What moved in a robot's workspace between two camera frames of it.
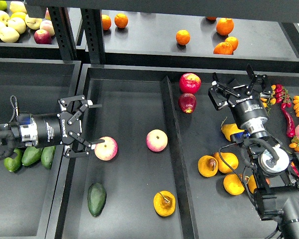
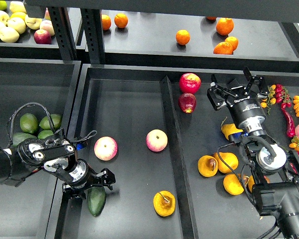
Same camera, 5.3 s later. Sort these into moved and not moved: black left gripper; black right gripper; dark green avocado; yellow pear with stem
Moved: black left gripper
Not moved: dark green avocado; yellow pear with stem; black right gripper
